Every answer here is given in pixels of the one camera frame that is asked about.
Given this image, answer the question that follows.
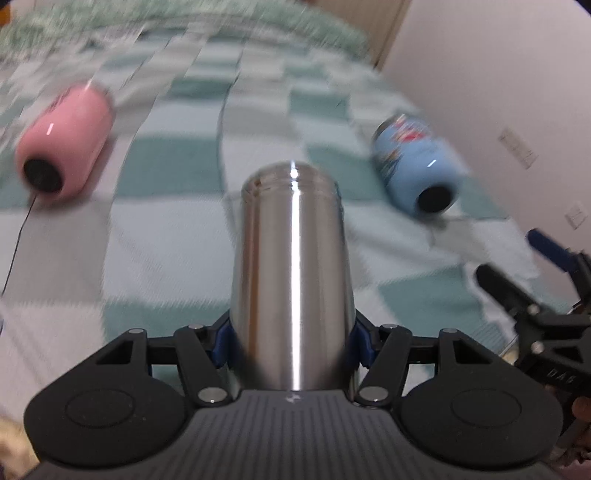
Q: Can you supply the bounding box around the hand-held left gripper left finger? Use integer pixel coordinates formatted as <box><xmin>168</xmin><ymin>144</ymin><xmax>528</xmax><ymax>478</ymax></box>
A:
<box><xmin>95</xmin><ymin>309</ymin><xmax>241</xmax><ymax>409</ymax></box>

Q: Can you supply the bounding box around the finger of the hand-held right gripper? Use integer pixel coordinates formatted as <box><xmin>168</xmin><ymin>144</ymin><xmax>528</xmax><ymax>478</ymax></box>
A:
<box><xmin>527</xmin><ymin>229</ymin><xmax>591</xmax><ymax>298</ymax></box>
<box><xmin>475</xmin><ymin>263</ymin><xmax>542</xmax><ymax>326</ymax></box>

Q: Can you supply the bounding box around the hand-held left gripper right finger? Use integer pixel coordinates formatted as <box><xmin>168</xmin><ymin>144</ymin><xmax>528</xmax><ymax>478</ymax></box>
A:
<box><xmin>346</xmin><ymin>309</ymin><xmax>498</xmax><ymax>409</ymax></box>

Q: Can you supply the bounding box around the silver steel cup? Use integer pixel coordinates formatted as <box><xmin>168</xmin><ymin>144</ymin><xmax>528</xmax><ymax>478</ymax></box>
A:
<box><xmin>229</xmin><ymin>161</ymin><xmax>359</xmax><ymax>394</ymax></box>

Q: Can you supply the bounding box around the blue printed cup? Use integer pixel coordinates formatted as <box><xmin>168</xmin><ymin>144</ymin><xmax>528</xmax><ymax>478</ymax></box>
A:
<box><xmin>371</xmin><ymin>113</ymin><xmax>464</xmax><ymax>217</ymax></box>

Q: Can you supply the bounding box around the pink cup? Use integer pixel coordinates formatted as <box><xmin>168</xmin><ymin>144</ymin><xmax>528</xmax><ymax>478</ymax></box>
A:
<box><xmin>14</xmin><ymin>82</ymin><xmax>116</xmax><ymax>205</ymax></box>

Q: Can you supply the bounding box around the green checkered blanket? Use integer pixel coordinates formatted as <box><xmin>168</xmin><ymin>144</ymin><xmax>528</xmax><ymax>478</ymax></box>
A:
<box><xmin>0</xmin><ymin>28</ymin><xmax>566</xmax><ymax>407</ymax></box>

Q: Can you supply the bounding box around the green patterned pillow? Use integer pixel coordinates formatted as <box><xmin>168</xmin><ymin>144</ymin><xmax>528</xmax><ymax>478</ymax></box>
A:
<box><xmin>0</xmin><ymin>0</ymin><xmax>370</xmax><ymax>61</ymax></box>

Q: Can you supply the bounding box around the white wall switch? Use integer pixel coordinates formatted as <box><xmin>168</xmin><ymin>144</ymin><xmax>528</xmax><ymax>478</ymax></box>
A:
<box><xmin>566</xmin><ymin>200</ymin><xmax>590</xmax><ymax>230</ymax></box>

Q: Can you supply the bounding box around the white wall socket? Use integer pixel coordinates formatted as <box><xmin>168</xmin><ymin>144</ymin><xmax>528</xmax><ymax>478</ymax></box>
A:
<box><xmin>498</xmin><ymin>128</ymin><xmax>539</xmax><ymax>170</ymax></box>

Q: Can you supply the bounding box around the thin black cable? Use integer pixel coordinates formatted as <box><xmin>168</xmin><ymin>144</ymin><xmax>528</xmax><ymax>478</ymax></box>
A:
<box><xmin>0</xmin><ymin>193</ymin><xmax>40</xmax><ymax>301</ymax></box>

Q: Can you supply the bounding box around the wooden door frame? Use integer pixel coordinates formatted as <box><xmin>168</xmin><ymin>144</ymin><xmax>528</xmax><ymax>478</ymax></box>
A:
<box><xmin>368</xmin><ymin>0</ymin><xmax>413</xmax><ymax>71</ymax></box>

